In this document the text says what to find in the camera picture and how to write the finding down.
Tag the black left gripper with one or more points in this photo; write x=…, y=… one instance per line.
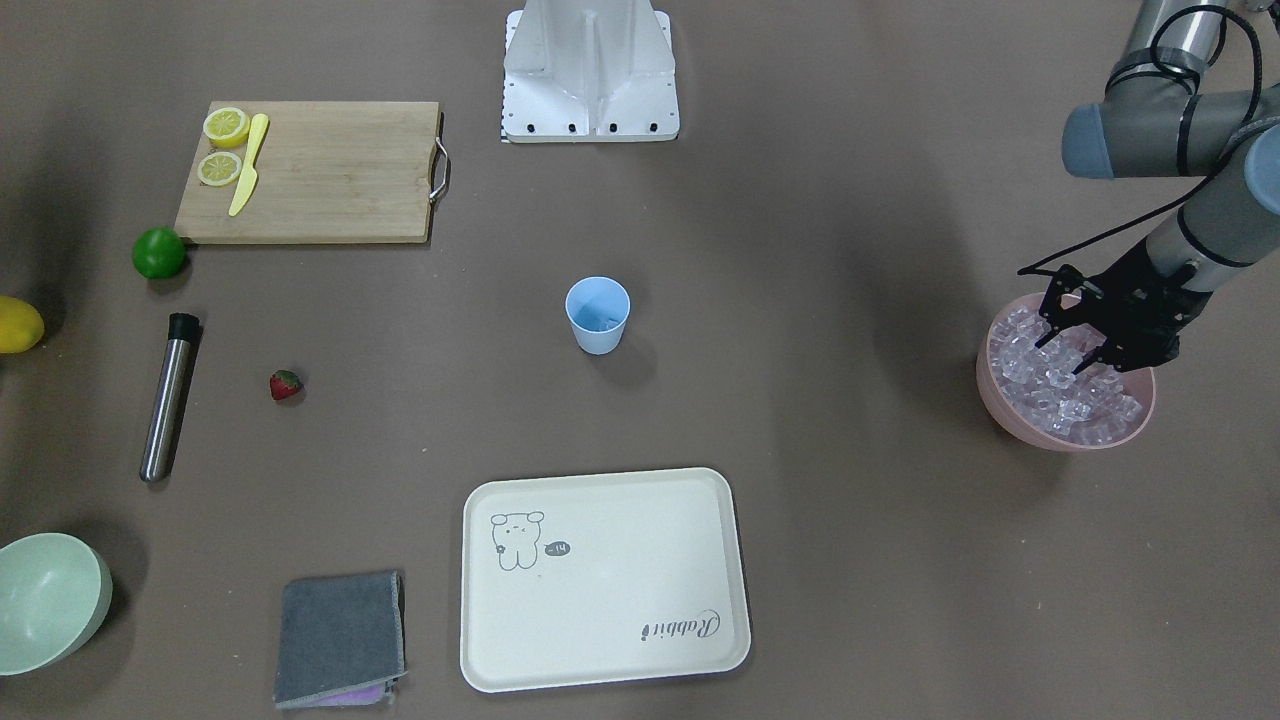
x=1137, y=283

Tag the red strawberry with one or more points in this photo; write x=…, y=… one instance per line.
x=284, y=384

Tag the pink bowl of ice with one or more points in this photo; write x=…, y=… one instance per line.
x=1042, y=392

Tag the light blue cup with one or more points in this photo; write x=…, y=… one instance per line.
x=597, y=308

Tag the cream rabbit tray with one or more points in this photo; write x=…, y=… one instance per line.
x=601, y=578

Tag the grey folded cloth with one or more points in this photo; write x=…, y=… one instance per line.
x=341, y=641

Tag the yellow plastic knife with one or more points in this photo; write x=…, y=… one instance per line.
x=249, y=176

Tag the lemon half upper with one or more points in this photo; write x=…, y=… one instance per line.
x=227, y=128

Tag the steel muddler black tip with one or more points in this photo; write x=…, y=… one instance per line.
x=184, y=333

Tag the green lime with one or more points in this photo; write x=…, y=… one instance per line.
x=158, y=253

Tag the yellow lemon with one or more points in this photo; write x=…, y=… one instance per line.
x=22, y=325

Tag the mint green bowl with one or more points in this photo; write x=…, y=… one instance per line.
x=55, y=594

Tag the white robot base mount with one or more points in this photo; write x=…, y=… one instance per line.
x=589, y=72

